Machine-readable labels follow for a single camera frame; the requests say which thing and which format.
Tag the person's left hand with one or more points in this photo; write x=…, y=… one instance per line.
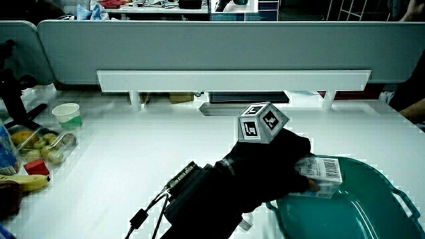
x=262, y=172

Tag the white blue milk carton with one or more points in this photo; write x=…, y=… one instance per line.
x=320, y=169

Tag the black forearm sensor module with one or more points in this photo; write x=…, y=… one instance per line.
x=186, y=199

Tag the black flat keyboard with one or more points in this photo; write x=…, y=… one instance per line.
x=249, y=97

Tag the grey flat metal tray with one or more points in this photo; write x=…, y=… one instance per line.
x=219, y=109

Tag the white desk shelf riser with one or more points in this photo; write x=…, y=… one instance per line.
x=232, y=80

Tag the brown cardboard box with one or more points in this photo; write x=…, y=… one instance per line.
x=181, y=97

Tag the red flat box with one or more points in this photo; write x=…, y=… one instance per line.
x=352, y=94

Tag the grey desk divider panel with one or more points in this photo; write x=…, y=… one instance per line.
x=216, y=46

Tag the white background table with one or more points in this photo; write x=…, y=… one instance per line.
x=156, y=9

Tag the clear plastic fruit container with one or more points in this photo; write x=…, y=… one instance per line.
x=66, y=156

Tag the white green paper cup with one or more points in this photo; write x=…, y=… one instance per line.
x=68, y=116

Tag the cluster of green round fruits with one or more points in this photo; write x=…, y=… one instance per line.
x=53, y=156

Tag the red block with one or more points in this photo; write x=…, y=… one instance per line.
x=36, y=167

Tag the blue cloth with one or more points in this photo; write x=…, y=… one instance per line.
x=89, y=12

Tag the yellow banana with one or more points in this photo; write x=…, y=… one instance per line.
x=26, y=182

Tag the orange round fruit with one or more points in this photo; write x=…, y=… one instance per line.
x=22, y=137

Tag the dark red fruit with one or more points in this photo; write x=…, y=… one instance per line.
x=9, y=199

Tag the blue drink carton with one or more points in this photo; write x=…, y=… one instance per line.
x=6, y=152

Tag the small grey divider panel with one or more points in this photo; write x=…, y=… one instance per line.
x=26, y=49

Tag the black camera tripod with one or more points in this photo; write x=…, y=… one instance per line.
x=13, y=96

